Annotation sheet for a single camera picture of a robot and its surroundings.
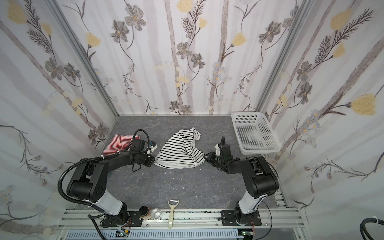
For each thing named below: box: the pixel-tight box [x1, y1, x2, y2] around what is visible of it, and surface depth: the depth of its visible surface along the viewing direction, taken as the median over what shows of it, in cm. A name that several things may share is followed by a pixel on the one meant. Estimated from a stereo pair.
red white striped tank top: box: [102, 134, 140, 156], surface depth 103 cm
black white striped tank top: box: [153, 128, 206, 169], surface depth 100 cm
